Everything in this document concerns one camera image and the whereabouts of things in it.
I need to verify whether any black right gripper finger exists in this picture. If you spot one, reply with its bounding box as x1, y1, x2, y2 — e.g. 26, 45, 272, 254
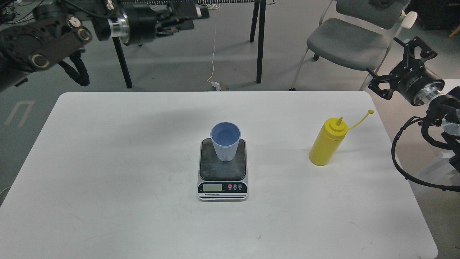
393, 36, 438, 69
367, 68, 399, 101

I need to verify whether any yellow squeeze bottle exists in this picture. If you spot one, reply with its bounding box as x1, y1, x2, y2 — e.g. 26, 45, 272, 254
309, 110, 375, 166

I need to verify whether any white power adapter cable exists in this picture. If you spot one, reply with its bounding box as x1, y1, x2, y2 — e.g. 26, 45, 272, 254
207, 4, 224, 91

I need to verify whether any black trestle table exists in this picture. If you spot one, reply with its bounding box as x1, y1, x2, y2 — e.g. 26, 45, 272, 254
83, 0, 276, 89

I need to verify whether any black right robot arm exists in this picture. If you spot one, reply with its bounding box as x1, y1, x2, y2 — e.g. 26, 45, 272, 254
367, 36, 460, 170

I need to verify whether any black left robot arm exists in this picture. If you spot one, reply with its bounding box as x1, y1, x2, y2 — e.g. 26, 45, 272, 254
0, 0, 209, 91

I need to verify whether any grey office chair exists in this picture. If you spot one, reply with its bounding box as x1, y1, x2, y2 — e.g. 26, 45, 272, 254
305, 0, 417, 72

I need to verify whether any blue ribbed plastic cup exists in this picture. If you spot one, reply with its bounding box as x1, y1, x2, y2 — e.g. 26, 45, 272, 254
210, 122, 241, 162

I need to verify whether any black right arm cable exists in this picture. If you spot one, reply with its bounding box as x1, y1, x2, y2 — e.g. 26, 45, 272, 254
391, 116, 460, 192

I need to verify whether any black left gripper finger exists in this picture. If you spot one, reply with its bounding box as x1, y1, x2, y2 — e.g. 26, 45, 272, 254
155, 19, 194, 37
155, 3, 210, 20

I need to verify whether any digital kitchen scale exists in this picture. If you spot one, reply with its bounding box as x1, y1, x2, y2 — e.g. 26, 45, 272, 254
197, 138, 249, 201

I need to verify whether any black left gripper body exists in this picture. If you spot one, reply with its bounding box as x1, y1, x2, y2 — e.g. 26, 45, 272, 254
110, 4, 157, 46

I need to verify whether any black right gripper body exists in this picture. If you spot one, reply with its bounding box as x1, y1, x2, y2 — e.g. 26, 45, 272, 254
396, 64, 445, 106

